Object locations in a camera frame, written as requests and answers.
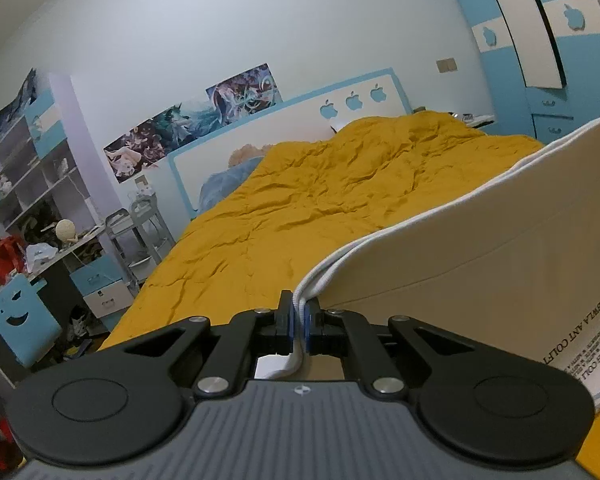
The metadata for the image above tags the blue smiley chair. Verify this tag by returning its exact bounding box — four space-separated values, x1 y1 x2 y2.
0 274 64 369

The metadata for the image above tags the white printed sweatshirt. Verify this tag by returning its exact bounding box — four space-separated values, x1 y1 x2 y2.
254 109 600 413

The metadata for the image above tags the blue and white wardrobe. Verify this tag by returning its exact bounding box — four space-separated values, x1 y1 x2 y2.
439 0 600 145

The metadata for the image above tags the red bag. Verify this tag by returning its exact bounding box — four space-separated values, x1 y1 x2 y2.
0 236 27 287

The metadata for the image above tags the dark blue shelf poster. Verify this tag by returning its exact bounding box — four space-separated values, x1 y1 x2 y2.
0 68 38 132

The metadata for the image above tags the blue and purple wall poster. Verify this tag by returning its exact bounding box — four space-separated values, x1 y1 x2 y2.
205 63 284 126

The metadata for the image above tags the blue and white drawer unit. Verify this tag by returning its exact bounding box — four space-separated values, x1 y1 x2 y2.
70 254 132 319

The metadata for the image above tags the teal figure wall poster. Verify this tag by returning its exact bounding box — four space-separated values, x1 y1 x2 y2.
152 99 220 155

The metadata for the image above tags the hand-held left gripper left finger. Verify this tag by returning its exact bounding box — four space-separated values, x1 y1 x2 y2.
109 289 297 399

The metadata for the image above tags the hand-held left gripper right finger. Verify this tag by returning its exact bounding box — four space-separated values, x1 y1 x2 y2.
303 298 487 399

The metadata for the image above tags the yellow blanket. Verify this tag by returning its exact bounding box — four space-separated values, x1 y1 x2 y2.
97 109 600 480

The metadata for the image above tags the white and blue headboard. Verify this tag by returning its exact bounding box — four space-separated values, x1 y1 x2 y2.
167 66 414 222

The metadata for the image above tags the pink figure wall poster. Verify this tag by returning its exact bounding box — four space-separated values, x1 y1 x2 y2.
103 120 170 184

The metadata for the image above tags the grey utility cart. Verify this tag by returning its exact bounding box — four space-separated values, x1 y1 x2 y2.
105 208 148 287
129 194 177 263

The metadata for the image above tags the cluttered desk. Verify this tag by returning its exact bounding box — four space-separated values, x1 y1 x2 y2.
0 224 112 386

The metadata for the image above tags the round white lamp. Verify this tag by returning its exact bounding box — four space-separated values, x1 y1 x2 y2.
54 218 79 244

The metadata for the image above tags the cluttered bedside table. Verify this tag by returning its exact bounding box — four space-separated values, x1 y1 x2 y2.
449 111 497 134

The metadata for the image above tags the blue pillow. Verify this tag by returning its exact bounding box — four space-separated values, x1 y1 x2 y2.
198 156 266 213

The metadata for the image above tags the wardrobe mirror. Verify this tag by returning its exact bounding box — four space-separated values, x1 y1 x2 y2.
477 0 567 90

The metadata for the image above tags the white and blue bookshelf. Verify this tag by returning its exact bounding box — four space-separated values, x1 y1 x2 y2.
0 72 112 273

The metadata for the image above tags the white plastic bag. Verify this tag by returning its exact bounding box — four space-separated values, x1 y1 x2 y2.
24 242 59 269

